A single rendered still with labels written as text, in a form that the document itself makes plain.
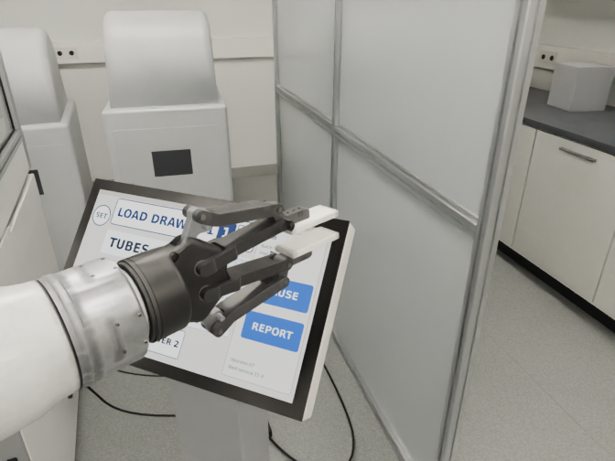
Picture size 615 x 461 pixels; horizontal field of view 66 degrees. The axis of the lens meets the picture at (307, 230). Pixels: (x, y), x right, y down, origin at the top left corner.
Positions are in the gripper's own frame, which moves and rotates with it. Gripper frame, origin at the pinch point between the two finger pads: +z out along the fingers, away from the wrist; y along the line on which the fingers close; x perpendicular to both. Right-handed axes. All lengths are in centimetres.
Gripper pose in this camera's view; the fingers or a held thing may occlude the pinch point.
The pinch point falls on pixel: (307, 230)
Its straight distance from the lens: 52.1
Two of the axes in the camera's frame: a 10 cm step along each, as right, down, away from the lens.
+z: 7.3, -3.0, 6.2
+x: -6.8, -2.5, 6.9
